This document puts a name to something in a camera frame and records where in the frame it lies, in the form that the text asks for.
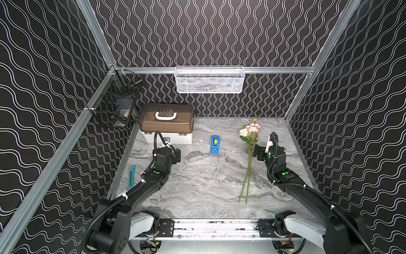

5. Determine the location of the pink flower bouquet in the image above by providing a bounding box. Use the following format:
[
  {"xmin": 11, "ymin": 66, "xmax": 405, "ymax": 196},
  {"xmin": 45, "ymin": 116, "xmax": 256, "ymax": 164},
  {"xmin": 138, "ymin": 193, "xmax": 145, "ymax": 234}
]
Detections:
[{"xmin": 239, "ymin": 119, "xmax": 261, "ymax": 204}]

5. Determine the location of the blue tape dispenser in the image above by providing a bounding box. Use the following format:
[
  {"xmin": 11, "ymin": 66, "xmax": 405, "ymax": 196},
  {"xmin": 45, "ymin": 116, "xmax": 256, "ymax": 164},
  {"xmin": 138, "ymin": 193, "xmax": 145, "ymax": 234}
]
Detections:
[{"xmin": 210, "ymin": 135, "xmax": 220, "ymax": 155}]

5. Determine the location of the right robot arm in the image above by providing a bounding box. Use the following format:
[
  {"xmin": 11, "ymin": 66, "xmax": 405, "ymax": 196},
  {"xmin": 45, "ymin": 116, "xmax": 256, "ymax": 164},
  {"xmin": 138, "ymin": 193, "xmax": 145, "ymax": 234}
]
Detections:
[{"xmin": 253, "ymin": 145, "xmax": 373, "ymax": 254}]

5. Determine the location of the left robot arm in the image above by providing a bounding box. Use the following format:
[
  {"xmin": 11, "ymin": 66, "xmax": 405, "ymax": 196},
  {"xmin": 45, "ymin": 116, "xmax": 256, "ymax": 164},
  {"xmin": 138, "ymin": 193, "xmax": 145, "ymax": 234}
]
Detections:
[{"xmin": 81, "ymin": 131, "xmax": 181, "ymax": 254}]

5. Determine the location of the brown lid storage box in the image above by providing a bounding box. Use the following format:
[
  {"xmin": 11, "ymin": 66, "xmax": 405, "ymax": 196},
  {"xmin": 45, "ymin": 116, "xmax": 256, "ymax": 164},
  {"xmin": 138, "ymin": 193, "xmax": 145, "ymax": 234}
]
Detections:
[{"xmin": 139, "ymin": 103, "xmax": 195, "ymax": 145}]

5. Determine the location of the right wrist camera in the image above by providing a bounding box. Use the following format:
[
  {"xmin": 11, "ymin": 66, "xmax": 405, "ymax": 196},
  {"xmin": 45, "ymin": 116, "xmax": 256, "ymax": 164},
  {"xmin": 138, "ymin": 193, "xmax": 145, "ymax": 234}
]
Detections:
[{"xmin": 265, "ymin": 132, "xmax": 279, "ymax": 153}]

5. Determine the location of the teal handled tool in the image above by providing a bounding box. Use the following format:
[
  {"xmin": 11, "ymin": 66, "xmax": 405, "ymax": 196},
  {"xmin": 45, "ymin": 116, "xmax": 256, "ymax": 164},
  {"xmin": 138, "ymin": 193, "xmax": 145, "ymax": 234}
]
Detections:
[{"xmin": 129, "ymin": 165, "xmax": 135, "ymax": 189}]

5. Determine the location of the black wire basket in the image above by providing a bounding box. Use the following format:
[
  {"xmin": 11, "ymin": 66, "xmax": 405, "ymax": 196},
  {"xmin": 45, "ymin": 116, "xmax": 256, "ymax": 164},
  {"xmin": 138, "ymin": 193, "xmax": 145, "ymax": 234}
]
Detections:
[{"xmin": 85, "ymin": 65, "xmax": 144, "ymax": 129}]

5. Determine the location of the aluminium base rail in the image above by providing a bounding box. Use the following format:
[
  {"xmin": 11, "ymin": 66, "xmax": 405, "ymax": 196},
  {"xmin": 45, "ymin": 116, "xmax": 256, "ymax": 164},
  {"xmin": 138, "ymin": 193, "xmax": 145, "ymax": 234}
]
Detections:
[{"xmin": 136, "ymin": 219, "xmax": 304, "ymax": 241}]

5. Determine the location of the white wire basket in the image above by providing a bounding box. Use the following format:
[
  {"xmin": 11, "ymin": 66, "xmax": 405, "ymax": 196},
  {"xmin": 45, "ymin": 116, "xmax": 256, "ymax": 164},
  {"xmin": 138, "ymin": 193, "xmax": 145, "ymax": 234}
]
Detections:
[{"xmin": 174, "ymin": 66, "xmax": 245, "ymax": 94}]

